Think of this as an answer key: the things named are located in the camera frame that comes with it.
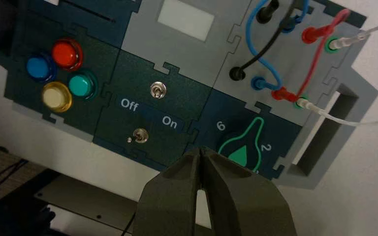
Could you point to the white rectangular display screen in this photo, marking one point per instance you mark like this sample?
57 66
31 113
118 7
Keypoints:
185 19

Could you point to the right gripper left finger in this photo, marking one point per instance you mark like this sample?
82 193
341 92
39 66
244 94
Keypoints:
167 205

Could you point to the blue grey task board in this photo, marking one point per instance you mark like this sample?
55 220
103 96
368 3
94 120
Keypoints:
176 65

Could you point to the green banana socket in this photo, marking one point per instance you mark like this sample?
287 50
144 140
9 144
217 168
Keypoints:
297 105
328 45

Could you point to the grey metal plate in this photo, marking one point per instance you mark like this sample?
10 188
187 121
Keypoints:
88 198

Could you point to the blue round push button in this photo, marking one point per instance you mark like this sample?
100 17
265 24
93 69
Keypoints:
39 67

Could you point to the red round push button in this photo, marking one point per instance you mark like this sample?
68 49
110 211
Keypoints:
66 54

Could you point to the black green rotary knob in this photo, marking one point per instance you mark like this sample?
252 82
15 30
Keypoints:
241 154

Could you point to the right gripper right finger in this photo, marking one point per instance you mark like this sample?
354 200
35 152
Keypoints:
246 205

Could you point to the silver metal toggle switch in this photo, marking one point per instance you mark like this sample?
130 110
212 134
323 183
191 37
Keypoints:
158 90
140 135

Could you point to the green round push button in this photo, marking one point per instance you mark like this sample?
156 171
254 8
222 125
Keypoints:
81 85

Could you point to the yellow round push button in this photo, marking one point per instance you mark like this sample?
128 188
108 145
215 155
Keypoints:
56 96

